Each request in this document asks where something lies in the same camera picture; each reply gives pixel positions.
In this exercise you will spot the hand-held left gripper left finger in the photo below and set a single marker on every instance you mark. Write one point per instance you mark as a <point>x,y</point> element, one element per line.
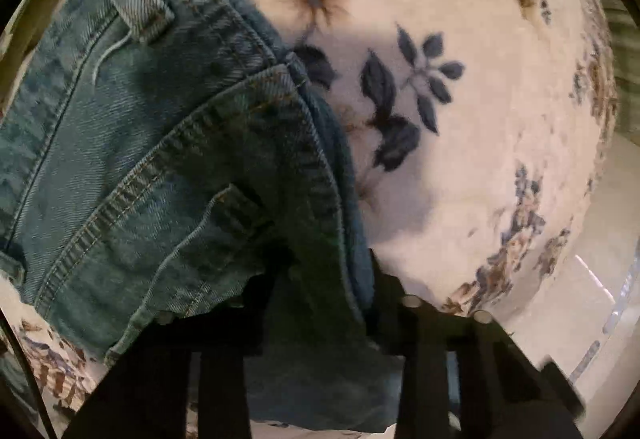
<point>225,344</point>

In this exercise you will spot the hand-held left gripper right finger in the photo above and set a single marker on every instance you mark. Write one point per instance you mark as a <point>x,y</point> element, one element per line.
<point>425,344</point>

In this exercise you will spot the blue denim pants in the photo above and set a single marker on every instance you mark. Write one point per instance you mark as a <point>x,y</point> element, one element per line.
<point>150,159</point>

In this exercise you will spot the white floral blanket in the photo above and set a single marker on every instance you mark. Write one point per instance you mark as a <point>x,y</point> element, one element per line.
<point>480,119</point>

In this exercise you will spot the green striped curtain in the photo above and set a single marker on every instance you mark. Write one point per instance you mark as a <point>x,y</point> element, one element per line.
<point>622,39</point>

